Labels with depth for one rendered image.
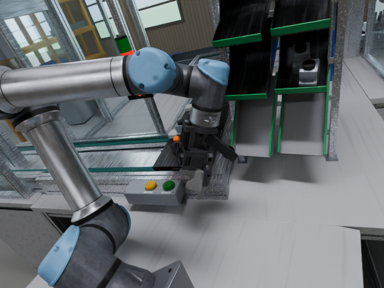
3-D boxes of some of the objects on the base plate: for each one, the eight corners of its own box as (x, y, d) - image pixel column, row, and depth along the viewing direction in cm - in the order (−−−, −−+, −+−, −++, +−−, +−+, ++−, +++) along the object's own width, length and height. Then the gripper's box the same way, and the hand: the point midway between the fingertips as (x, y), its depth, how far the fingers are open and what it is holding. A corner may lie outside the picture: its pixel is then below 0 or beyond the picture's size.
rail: (227, 200, 85) (222, 177, 80) (47, 194, 117) (33, 178, 112) (230, 188, 90) (224, 166, 84) (55, 186, 122) (42, 170, 116)
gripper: (179, 115, 65) (169, 180, 74) (191, 133, 55) (179, 207, 63) (208, 116, 68) (196, 180, 77) (226, 134, 57) (209, 206, 66)
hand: (198, 188), depth 70 cm, fingers open, 5 cm apart
